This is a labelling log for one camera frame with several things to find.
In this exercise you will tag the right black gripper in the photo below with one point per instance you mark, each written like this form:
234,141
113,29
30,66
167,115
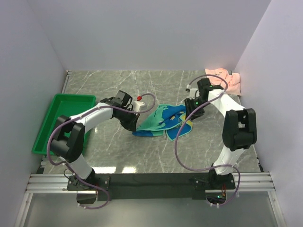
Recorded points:
189,106

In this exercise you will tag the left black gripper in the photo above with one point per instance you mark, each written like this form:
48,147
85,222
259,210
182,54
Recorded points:
131,125

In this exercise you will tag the blue green crocodile towel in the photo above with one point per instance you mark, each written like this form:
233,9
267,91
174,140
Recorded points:
165,120

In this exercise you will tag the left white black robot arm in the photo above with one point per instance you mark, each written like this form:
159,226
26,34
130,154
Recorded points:
68,140

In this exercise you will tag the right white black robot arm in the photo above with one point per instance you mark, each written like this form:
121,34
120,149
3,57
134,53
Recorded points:
239,128

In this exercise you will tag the pink crumpled towel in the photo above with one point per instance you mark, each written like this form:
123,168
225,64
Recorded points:
233,80

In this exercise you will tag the green plastic tray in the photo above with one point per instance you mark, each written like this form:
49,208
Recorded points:
62,104

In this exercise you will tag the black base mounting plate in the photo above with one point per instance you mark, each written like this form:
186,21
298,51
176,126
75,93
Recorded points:
160,185

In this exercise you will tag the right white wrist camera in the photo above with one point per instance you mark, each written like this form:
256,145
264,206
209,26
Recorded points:
193,93

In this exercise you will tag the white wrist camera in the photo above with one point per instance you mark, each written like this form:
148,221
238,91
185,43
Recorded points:
193,93
139,105

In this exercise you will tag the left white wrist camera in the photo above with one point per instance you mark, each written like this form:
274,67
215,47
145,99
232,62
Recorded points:
139,105

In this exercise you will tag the aluminium rail frame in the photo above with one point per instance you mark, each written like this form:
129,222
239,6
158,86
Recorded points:
112,149

